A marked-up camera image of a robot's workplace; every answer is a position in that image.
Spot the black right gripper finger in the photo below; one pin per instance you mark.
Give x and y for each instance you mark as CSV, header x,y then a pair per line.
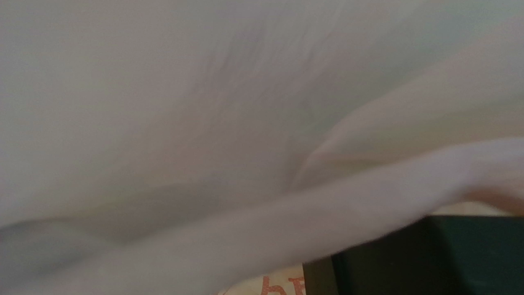
x,y
436,255

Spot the pink plastic bag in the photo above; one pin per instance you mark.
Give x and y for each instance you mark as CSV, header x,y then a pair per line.
x,y
180,147

